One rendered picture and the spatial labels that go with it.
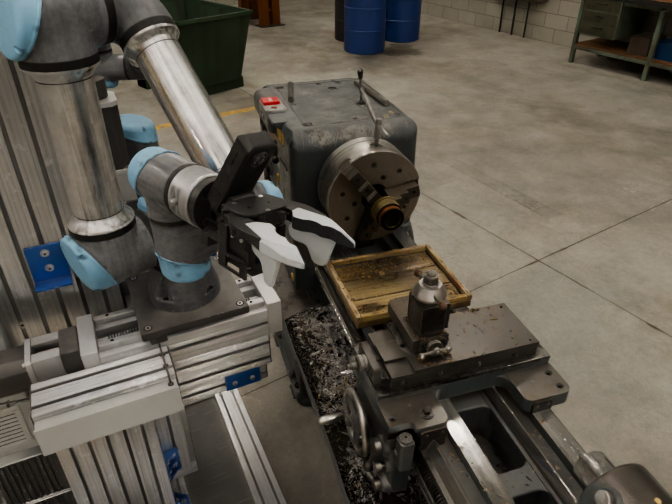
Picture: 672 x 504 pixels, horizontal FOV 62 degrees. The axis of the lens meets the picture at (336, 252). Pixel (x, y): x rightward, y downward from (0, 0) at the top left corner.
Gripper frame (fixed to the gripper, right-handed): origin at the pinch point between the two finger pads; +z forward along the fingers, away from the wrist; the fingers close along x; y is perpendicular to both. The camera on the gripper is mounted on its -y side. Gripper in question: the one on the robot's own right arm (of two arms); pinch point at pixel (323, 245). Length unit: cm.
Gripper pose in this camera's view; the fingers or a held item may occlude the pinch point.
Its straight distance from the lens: 59.2
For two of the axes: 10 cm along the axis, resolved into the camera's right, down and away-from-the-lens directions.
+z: 7.2, 3.7, -5.8
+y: -0.9, 8.9, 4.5
